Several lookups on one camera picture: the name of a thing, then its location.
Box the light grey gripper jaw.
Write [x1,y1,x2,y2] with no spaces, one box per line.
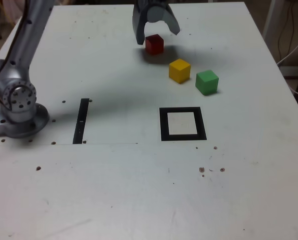
[146,3,181,36]

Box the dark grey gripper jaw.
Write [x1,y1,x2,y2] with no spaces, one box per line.
[132,0,151,46]

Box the red cube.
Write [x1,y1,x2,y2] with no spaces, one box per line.
[145,34,164,56]

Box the yellow cube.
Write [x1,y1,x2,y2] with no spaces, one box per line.
[168,58,191,85]

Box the green cube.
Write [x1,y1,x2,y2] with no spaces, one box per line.
[195,69,219,96]

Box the black tape square outline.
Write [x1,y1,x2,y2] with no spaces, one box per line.
[159,106,207,142]

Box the black tape strip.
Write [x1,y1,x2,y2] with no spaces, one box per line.
[72,98,90,145]

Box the white metal frame post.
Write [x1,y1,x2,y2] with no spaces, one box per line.
[262,0,283,38]

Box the black hanging cable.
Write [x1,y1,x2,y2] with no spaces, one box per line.
[277,0,296,63]

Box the white cable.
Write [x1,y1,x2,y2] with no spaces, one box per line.
[276,32,298,66]

